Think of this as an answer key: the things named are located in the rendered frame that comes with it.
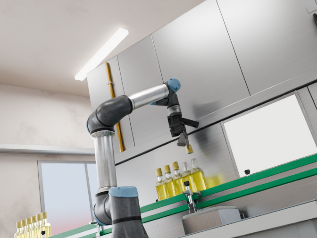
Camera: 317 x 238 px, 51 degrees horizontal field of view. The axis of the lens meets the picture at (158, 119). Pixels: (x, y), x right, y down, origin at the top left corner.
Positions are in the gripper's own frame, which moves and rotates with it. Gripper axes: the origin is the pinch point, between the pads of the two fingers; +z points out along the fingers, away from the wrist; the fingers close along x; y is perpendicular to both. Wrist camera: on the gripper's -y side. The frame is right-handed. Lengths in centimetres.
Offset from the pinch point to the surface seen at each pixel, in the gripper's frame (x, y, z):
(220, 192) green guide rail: 10.6, -7.5, 29.0
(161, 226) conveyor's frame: 4.2, 24.2, 36.9
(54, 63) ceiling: -222, 118, -222
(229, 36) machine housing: 8, -41, -58
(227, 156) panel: -1.0, -19.2, 9.8
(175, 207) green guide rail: 7.2, 15.4, 29.9
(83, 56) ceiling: -217, 76, -221
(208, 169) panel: -7.8, -8.6, 12.8
